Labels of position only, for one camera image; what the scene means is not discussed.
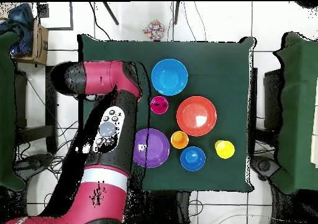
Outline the wide orange-red bowl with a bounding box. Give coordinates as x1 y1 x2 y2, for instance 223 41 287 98
176 96 217 137

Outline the small dark blue bowl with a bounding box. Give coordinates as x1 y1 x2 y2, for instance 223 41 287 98
179 146 206 172

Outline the purple plastic bowl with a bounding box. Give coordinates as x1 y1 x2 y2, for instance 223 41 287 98
132 128 171 169

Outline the cardboard box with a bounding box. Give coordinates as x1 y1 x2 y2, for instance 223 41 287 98
14 19 49 66

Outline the black rectangular frame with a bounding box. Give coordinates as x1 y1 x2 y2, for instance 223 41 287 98
37 1 74 31

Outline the blue cloth bundle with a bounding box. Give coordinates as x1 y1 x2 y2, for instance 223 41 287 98
0 2 34 57

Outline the tangle of floor cables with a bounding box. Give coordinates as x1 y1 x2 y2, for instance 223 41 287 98
14 119 79 185

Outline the orange plastic cup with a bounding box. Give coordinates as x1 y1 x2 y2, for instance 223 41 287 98
170 130 189 150

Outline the green cloth covered table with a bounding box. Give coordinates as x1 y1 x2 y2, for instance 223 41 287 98
270 32 318 195
0 31 25 191

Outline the black stool frame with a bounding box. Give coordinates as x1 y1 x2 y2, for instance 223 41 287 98
14 65 58 155
248 67 284 140

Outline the large light blue bowl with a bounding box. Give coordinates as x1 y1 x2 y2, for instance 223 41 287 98
150 58 189 96

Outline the pink plastic cup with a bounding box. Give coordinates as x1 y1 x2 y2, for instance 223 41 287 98
150 96 169 115

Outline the black tripod leg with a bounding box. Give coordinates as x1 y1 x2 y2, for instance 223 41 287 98
173 1 180 25
102 1 120 26

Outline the black pedestal foot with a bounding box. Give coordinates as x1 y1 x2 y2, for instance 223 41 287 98
250 155 281 181
14 153 54 177

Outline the yellow plastic cup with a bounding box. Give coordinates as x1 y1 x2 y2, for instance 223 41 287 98
214 140 235 159

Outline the dark green tablecloth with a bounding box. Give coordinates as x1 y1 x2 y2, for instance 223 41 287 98
78 34 257 192

